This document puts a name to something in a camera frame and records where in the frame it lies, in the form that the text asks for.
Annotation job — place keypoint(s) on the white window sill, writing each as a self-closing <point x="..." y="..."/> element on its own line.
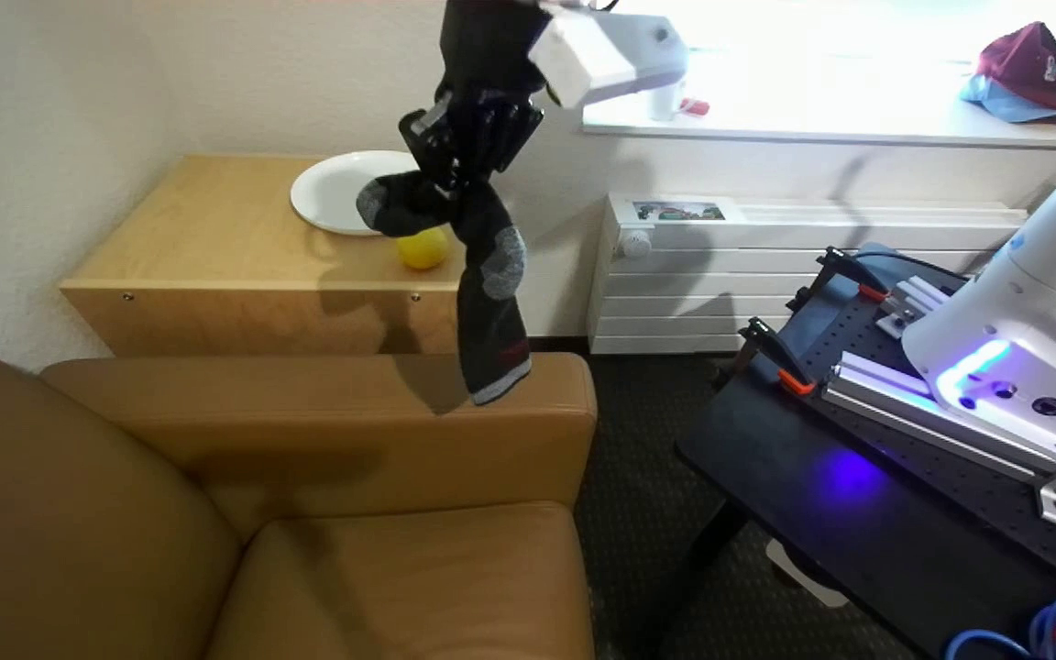
<point x="828" y="69"/>

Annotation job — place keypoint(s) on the white round plate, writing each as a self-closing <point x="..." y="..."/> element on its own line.
<point x="325" y="193"/>

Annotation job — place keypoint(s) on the orange black clamp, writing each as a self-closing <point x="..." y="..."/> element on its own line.
<point x="766" y="343"/>
<point x="844" y="265"/>

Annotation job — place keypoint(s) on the maroon baseball cap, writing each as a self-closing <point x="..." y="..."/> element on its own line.
<point x="1018" y="74"/>

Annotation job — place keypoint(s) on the tan leather armchair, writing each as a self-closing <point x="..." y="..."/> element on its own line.
<point x="291" y="506"/>

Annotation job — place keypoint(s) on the orange black left clamp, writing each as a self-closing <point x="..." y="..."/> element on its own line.
<point x="766" y="343"/>

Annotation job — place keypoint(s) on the aluminium rail with bracket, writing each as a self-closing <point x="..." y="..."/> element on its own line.
<point x="954" y="426"/>

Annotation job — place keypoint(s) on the orange black right clamp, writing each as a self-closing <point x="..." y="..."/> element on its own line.
<point x="844" y="265"/>

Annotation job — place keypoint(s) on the light wooden side table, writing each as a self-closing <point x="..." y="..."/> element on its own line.
<point x="219" y="261"/>

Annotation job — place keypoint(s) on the yellow lemon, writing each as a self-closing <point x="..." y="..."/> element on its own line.
<point x="421" y="250"/>

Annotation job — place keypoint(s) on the dark grey sock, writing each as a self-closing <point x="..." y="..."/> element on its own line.
<point x="492" y="343"/>

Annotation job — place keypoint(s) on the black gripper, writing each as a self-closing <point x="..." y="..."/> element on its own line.
<point x="483" y="107"/>

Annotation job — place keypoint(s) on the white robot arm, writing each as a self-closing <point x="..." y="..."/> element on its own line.
<point x="1011" y="303"/>

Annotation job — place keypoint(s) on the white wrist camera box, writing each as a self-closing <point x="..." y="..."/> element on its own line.
<point x="586" y="57"/>

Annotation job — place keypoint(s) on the small red object on sill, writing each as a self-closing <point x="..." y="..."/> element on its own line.
<point x="693" y="107"/>

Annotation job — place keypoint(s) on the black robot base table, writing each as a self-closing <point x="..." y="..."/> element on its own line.
<point x="935" y="547"/>

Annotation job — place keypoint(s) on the white wall radiator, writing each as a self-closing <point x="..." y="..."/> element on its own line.
<point x="688" y="271"/>

